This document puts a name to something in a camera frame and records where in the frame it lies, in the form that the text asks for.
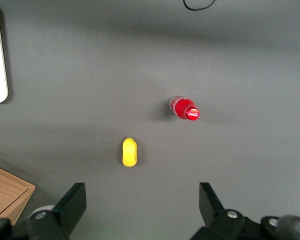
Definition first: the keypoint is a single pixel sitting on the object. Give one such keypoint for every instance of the yellow lemon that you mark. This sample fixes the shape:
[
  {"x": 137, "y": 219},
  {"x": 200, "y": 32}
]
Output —
[{"x": 129, "y": 152}]

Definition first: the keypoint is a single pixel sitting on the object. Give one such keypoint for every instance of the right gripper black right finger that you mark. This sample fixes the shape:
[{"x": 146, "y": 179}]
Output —
[{"x": 215, "y": 217}]

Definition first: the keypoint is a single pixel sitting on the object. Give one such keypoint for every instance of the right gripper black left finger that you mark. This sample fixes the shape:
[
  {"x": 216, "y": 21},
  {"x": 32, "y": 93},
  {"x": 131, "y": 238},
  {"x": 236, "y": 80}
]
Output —
[{"x": 65, "y": 215}]

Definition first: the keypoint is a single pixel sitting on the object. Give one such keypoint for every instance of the red cola bottle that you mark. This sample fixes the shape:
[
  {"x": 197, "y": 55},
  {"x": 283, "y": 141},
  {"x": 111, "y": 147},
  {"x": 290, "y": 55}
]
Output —
[{"x": 183, "y": 107}]

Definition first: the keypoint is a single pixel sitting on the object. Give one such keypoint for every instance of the wooden two-drawer cabinet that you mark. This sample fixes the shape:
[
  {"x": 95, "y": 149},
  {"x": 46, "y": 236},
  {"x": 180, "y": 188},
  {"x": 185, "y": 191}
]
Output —
[{"x": 5, "y": 192}]

